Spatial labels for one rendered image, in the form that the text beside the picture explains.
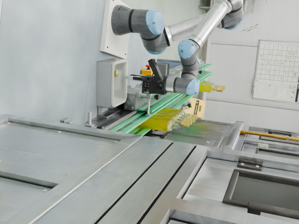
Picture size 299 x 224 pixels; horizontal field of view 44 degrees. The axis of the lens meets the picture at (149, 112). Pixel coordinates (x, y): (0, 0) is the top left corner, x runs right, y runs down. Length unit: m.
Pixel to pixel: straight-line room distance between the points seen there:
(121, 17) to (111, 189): 1.23
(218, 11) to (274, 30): 5.99
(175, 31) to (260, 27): 5.91
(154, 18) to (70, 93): 0.54
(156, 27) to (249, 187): 1.13
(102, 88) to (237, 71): 6.21
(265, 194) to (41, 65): 0.94
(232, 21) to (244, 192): 1.27
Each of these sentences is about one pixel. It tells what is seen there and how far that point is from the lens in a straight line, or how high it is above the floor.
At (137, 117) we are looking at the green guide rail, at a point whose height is 0.91.
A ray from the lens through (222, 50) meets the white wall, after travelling 7.88.
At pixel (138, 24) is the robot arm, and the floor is 0.91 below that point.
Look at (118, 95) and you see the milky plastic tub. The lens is 1.96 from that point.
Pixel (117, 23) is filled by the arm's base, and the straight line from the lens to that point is 1.86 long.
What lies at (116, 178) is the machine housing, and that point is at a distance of 0.79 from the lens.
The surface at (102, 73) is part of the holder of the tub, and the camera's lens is 1.80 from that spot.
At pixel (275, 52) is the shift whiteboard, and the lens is 7.78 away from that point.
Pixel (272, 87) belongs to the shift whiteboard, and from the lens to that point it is 7.86.
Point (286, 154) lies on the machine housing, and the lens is 2.27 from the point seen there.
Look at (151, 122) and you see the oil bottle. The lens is 1.97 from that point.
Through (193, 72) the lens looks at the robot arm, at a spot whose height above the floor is 1.20.
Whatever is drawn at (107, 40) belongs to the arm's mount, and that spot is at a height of 0.78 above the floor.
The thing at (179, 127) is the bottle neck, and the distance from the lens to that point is 1.94.
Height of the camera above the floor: 1.59
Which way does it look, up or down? 19 degrees down
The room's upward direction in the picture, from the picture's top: 98 degrees clockwise
